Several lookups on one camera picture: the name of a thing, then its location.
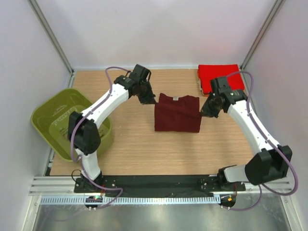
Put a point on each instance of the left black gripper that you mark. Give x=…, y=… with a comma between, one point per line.
x=149, y=98

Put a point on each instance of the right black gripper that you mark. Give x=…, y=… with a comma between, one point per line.
x=206, y=111

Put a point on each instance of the dark red t shirt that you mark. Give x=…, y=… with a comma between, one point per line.
x=179, y=114

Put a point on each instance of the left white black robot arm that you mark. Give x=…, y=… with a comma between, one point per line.
x=83, y=127

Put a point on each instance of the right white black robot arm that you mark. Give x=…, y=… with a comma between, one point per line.
x=270, y=160

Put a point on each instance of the folded beige t shirt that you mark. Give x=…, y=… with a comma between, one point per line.
x=200, y=84

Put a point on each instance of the folded bright red t shirt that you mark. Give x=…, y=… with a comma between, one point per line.
x=208, y=72

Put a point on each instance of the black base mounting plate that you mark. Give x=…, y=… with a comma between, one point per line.
x=169, y=186

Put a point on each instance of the olive green plastic basket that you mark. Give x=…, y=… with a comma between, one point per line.
x=51, y=120

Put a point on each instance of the slotted grey cable duct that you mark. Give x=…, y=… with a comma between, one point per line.
x=96, y=200

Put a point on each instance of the right aluminium frame post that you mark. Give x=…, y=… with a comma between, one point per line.
x=262, y=32

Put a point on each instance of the aluminium frame post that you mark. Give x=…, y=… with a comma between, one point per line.
x=48, y=30
x=262, y=32

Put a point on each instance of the left aluminium frame post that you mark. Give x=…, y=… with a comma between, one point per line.
x=48, y=30

